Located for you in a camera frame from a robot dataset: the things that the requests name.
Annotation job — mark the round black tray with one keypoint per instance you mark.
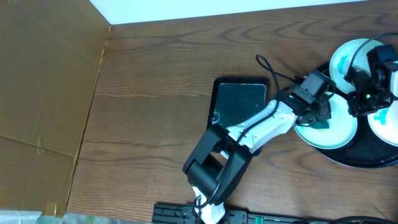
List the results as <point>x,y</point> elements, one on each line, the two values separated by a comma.
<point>365,151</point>

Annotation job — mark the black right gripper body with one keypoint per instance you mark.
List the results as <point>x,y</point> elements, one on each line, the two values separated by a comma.
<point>359,101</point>

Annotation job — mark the green yellow sponge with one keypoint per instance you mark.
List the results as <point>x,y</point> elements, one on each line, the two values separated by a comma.
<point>320,125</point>

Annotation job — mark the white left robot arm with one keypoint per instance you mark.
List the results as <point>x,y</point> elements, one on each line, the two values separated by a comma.
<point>222,155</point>

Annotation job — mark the white plate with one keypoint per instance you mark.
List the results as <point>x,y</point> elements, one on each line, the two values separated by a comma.
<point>342,127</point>
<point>384,124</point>
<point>342,58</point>

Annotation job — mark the brown cardboard panel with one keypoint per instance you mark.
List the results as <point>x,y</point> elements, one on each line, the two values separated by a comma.
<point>51,54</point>

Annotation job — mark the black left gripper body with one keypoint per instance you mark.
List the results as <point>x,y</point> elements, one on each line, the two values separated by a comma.
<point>321,109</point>

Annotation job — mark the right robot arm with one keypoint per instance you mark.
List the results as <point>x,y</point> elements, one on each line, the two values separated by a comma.
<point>381,57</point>

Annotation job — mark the black rectangular tray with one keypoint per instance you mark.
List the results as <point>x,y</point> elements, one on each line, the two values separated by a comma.
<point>236,99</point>

